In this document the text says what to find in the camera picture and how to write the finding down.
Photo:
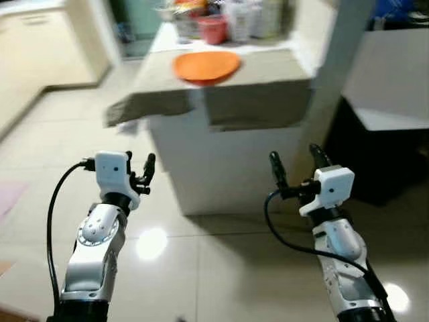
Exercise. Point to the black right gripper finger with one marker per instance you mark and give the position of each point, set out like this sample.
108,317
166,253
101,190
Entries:
319,157
277,168

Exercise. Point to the cream kitchen cabinet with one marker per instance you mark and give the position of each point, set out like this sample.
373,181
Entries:
40,47

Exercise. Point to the grey tablecloth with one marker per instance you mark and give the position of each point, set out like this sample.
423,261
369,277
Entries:
261,100

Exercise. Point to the red plastic bucket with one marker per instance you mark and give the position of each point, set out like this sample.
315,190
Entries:
212,30

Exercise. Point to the orange plastic plate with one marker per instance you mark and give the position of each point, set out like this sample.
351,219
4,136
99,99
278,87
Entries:
206,66

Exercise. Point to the white counter table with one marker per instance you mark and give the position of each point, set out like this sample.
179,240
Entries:
221,168

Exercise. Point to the white plastic bags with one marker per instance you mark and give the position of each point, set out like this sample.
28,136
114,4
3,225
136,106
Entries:
251,20

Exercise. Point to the colourful packets basket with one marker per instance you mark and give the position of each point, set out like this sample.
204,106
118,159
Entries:
181,17

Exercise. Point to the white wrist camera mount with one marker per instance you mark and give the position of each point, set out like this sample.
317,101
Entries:
110,171
333,188

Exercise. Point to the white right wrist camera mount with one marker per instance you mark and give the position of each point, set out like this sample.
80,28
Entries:
333,188

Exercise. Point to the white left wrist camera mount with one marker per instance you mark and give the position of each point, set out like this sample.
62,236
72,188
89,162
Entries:
110,171

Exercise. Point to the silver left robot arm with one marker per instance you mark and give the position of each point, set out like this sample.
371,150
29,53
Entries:
94,258

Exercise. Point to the white desk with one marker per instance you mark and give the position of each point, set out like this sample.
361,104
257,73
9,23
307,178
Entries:
389,74

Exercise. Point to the blue box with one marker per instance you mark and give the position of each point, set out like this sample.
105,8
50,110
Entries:
395,10

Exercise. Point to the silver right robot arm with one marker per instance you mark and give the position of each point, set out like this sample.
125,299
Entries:
342,245

